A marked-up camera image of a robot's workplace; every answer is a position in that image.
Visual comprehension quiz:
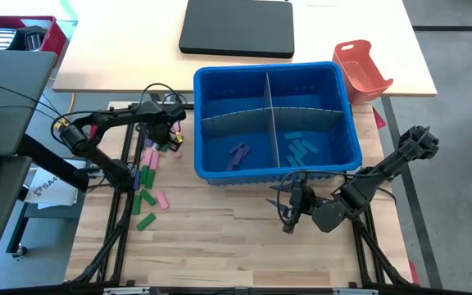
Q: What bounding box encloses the black rectangular pad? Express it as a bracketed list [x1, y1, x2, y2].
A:
[178, 0, 296, 60]

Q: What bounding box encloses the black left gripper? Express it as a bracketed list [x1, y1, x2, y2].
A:
[145, 102, 188, 154]

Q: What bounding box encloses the black toaster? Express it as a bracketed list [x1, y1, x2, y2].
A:
[14, 25, 49, 52]

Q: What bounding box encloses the large blue plastic bin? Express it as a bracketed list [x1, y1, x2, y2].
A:
[193, 61, 363, 186]

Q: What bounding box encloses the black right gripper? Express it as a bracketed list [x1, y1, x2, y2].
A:
[265, 179, 317, 235]

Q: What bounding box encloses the light wooden table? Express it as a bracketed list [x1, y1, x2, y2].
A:
[51, 0, 439, 98]

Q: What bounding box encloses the white printed paper sheet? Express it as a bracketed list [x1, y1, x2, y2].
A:
[23, 157, 89, 211]

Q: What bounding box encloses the yellow cable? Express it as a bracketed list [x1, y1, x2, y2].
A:
[52, 91, 76, 130]

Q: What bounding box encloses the long grey slotted divider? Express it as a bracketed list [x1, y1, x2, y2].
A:
[200, 107, 346, 138]

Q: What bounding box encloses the silver ribbed metal appliance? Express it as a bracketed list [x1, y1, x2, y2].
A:
[0, 27, 18, 52]

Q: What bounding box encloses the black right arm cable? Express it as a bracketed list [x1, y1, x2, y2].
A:
[275, 170, 384, 225]

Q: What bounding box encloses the red plastic crate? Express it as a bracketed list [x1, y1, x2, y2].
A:
[0, 15, 69, 57]

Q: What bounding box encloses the short grey slotted divider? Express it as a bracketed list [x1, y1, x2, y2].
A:
[263, 73, 281, 169]

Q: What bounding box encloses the orange plastic basket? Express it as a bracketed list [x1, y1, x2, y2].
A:
[332, 39, 395, 106]

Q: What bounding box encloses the black support beam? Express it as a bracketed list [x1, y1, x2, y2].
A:
[14, 133, 92, 192]

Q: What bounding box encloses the silver aluminium bracket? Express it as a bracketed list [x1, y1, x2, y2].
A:
[103, 286, 151, 295]
[332, 288, 379, 295]

